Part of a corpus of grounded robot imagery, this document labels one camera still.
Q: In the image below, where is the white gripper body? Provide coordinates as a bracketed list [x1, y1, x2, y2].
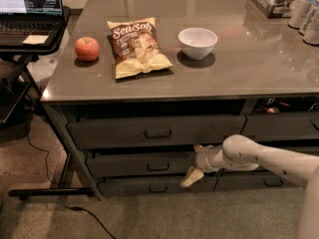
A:
[195, 145, 223, 173]

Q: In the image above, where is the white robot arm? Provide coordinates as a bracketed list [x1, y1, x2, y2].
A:
[180, 134, 319, 239]

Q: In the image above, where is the white can middle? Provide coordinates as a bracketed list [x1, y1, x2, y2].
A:
[299, 0, 319, 35]

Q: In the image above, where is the white can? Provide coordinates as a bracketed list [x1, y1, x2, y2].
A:
[299, 0, 319, 35]
[288, 0, 315, 29]
[303, 15, 319, 45]

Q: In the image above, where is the open black laptop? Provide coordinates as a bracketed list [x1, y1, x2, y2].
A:
[0, 0, 63, 49]

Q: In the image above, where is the white bowl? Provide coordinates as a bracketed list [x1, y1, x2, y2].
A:
[178, 28, 218, 60]

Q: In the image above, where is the sea salt chips bag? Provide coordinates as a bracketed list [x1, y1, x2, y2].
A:
[108, 17, 172, 79]

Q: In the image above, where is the red apple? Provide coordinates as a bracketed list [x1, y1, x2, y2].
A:
[75, 37, 100, 62]

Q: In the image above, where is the white can right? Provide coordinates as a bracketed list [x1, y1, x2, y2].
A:
[303, 15, 319, 45]

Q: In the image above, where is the white can left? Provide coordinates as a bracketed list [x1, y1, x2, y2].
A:
[288, 0, 315, 29]

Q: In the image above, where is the black laptop stand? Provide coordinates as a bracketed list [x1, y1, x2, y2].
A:
[1, 6, 95, 200]

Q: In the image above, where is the yellow sticky note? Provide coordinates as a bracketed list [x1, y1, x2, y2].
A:
[23, 35, 48, 45]

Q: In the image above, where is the grey drawer cabinet frame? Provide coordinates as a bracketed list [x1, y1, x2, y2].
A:
[46, 98, 319, 196]

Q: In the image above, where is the black power cable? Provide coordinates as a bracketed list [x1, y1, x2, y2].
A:
[25, 122, 118, 239]

